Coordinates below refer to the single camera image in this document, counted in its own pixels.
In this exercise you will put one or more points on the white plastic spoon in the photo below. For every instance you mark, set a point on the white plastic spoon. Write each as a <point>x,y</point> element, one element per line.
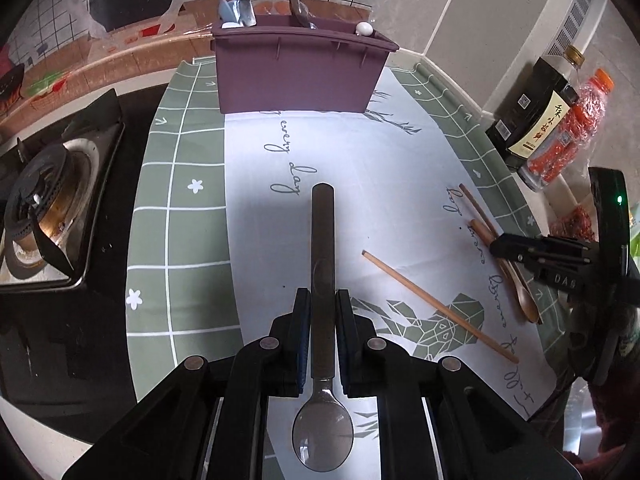
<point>227,25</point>

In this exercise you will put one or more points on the wooden chopstick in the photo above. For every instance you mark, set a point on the wooden chopstick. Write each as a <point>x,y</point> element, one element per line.
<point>479,209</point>
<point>440,307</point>

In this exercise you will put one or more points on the black spoon white ball end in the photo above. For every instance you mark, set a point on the black spoon white ball end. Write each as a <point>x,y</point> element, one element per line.
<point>364,29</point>

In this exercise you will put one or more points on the grey metal spoon black handle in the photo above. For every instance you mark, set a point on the grey metal spoon black handle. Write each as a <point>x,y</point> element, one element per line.
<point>300,11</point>

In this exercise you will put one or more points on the black gas stove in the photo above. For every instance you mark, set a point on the black gas stove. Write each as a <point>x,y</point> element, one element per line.
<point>67,198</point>

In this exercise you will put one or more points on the wooden spoon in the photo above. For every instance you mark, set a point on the wooden spoon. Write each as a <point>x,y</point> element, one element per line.
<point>522,293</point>

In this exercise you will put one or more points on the orange cap chili bottle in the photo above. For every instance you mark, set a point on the orange cap chili bottle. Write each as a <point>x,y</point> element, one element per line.
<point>574,132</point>

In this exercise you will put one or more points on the blue plastic spoon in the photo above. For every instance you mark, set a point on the blue plastic spoon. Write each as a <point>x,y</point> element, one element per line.
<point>226,12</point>

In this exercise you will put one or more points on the black shovel shaped spoon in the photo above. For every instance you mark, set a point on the black shovel shaped spoon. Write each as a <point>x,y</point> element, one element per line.
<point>246,13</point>

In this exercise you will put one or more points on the green white table mat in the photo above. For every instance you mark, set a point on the green white table mat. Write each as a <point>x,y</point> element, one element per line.
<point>220,235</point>

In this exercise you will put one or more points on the steel spoon black handle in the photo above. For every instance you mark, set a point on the steel spoon black handle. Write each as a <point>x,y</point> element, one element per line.
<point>322,433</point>

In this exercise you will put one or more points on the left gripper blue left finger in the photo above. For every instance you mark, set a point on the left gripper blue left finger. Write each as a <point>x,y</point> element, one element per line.
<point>300,334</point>

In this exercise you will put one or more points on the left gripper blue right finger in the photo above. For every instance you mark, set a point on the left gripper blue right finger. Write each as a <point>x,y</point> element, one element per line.
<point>347,342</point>

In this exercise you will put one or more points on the yellow lid chili jar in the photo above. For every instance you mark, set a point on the yellow lid chili jar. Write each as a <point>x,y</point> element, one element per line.
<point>578,224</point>

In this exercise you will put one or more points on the purple plastic utensil box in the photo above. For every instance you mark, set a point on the purple plastic utensil box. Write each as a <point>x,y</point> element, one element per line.
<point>278,64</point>

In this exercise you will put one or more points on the dark soy sauce bottle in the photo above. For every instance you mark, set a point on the dark soy sauce bottle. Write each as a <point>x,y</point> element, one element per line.
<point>548,93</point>

